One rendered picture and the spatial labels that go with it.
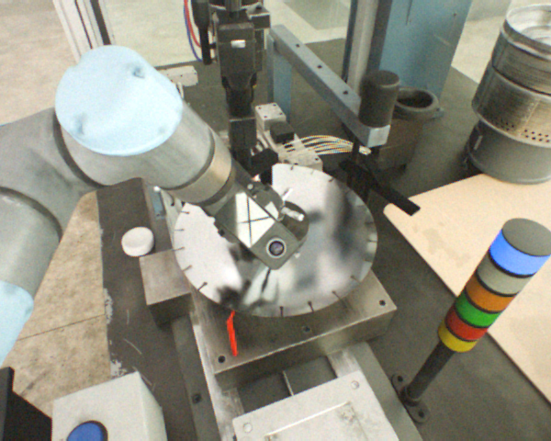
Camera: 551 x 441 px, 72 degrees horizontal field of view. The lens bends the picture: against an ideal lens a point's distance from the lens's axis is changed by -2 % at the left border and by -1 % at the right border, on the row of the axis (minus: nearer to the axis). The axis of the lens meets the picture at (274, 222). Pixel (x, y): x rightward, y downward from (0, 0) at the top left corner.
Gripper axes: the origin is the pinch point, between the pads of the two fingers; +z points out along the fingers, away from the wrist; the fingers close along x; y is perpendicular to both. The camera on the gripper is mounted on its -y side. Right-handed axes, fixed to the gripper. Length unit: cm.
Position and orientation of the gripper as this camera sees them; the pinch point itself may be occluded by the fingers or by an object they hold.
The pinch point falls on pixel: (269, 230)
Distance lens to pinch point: 57.3
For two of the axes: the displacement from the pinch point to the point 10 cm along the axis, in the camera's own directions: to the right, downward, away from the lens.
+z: 2.8, 2.6, 9.3
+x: -7.2, 7.0, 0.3
